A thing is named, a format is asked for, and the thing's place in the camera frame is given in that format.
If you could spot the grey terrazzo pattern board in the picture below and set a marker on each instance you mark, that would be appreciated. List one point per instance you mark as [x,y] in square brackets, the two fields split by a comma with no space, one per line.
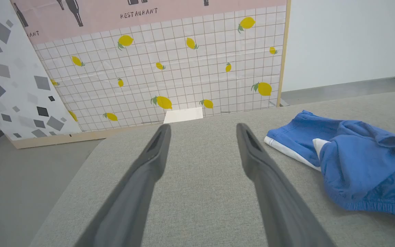
[9,79]

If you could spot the lemon print backdrop board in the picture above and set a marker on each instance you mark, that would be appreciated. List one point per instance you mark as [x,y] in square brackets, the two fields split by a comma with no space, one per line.
[183,68]

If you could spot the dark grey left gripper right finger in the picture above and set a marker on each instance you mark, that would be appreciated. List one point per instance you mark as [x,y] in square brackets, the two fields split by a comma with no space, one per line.
[273,199]

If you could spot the white card piece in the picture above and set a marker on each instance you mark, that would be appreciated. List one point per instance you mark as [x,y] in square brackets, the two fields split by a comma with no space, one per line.
[183,115]

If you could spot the blue shorts with white trim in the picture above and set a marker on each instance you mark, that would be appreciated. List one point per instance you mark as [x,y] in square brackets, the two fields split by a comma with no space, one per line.
[358,161]

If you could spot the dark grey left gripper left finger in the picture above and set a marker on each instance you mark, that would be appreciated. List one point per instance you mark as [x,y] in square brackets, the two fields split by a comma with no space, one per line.
[132,195]

